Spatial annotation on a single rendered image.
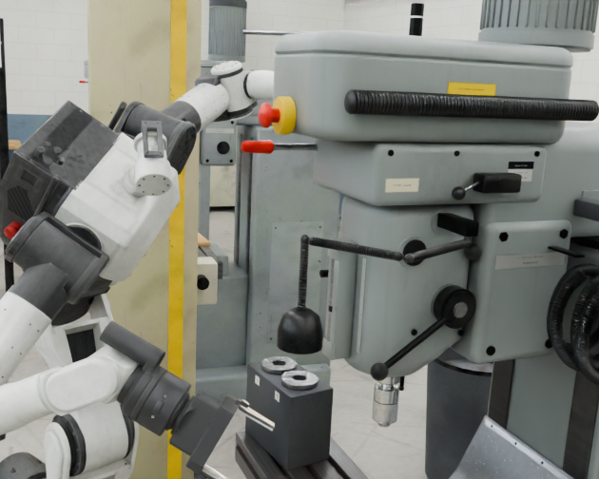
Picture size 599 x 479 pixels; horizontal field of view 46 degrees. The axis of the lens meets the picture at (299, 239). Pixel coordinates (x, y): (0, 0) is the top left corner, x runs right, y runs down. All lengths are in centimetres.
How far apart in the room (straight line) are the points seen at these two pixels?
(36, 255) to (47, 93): 884
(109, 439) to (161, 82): 156
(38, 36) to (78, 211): 876
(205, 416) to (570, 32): 86
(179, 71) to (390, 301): 184
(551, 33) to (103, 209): 85
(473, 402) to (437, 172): 222
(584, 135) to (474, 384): 203
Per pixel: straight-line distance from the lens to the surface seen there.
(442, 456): 347
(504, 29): 132
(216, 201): 972
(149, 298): 298
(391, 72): 108
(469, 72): 116
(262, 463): 179
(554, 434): 159
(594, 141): 137
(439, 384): 333
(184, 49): 287
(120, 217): 138
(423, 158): 113
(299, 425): 172
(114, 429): 171
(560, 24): 132
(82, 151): 145
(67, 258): 128
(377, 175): 110
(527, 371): 162
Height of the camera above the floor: 182
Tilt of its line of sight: 13 degrees down
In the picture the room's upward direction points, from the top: 3 degrees clockwise
